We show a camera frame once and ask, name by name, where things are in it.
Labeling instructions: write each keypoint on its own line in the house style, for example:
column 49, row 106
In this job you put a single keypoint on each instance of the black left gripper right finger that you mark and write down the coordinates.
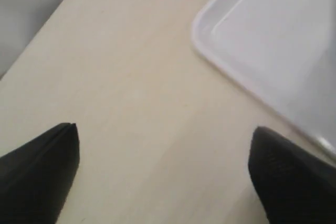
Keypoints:
column 293, row 185

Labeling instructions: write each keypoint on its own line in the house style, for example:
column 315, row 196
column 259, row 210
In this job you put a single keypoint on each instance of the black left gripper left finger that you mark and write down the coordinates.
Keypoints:
column 37, row 177

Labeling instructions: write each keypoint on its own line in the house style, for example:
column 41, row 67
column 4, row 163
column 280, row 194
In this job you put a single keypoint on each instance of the white rectangular tray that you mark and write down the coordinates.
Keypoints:
column 282, row 51

